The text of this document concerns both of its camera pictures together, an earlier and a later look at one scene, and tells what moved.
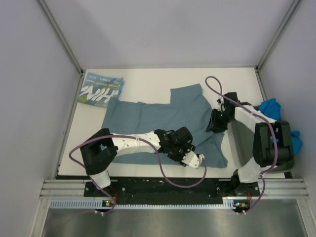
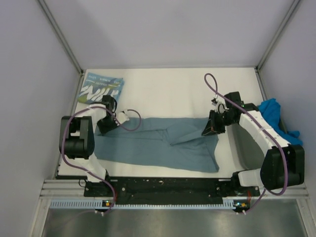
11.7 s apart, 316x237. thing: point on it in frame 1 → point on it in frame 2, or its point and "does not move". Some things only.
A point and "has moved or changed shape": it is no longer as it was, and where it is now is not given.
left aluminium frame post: x=60 y=33 does not move
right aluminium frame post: x=277 y=35 does not move
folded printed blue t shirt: x=100 y=90 does not move
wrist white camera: x=193 y=159 → x=122 y=117
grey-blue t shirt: x=187 y=108 has moved or changed shape
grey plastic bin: x=241 y=139 does not move
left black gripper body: x=179 y=151 → x=106 y=124
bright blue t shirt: x=272 y=108 does not move
